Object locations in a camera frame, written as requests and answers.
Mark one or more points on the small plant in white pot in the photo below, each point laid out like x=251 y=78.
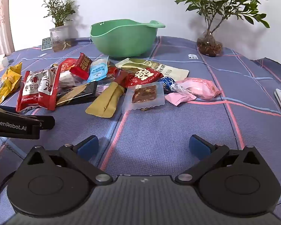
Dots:
x=59 y=31

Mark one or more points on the small pink candy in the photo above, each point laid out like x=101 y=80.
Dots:
x=180 y=98

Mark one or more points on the dark red snack packet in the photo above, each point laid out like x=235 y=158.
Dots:
x=112 y=72

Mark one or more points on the small red snack packet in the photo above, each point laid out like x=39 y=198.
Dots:
x=82 y=65

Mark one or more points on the white cloth label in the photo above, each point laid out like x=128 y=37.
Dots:
x=193 y=56

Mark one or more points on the gold stick packet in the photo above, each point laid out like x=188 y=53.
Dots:
x=105 y=103

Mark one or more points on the large pink snack packet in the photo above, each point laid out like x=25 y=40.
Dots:
x=201 y=88

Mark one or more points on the leafy plant in glass vase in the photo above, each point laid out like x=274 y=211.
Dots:
x=209 y=44

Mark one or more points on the light blue snack packet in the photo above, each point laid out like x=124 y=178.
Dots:
x=98 y=71

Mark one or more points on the red white jujube packet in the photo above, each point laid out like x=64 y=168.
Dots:
x=49 y=84
x=28 y=91

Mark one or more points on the green plastic bowl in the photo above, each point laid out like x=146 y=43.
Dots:
x=121 y=42

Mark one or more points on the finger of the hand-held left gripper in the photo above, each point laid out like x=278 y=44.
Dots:
x=49 y=123

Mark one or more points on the clear packet with brown snack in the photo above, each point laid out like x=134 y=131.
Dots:
x=144 y=95

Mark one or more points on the beige gold milk tea packet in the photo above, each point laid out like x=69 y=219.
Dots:
x=173 y=71

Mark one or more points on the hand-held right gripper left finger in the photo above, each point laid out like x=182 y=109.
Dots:
x=89 y=145

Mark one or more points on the white digital thermometer clock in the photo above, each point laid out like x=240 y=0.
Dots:
x=46 y=44

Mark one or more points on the blue foil candy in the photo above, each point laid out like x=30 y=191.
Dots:
x=166 y=83

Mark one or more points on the yellow snack packet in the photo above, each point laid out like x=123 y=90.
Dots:
x=9 y=82

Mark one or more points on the red packet with white print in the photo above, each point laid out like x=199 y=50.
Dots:
x=142 y=76

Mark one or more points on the blue plaid tablecloth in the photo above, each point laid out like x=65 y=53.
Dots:
x=154 y=126

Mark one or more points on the black gold snack packet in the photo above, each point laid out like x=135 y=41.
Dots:
x=82 y=92

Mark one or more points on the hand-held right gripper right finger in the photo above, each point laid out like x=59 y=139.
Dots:
x=199 y=146

